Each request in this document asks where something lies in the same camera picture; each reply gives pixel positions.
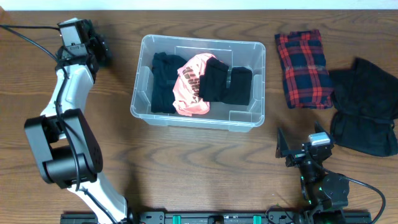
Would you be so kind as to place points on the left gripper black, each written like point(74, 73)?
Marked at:
point(99, 46)

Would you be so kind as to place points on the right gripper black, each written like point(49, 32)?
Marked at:
point(283, 151)

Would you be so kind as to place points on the red plaid cloth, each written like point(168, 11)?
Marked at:
point(305, 78)

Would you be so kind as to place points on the dark navy cloth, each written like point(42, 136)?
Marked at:
point(164, 69)

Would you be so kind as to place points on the large black cloth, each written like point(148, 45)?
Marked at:
point(365, 97)

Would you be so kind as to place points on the pink t-shirt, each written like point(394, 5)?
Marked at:
point(186, 89)

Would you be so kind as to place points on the black cloth bundle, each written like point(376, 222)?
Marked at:
point(218, 85)

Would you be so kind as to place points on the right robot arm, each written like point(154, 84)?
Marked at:
point(326, 192)

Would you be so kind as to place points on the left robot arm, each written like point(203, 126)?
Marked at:
point(64, 147)

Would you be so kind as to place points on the clear plastic storage container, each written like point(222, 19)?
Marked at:
point(234, 53)

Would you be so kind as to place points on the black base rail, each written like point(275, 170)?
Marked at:
point(277, 216)

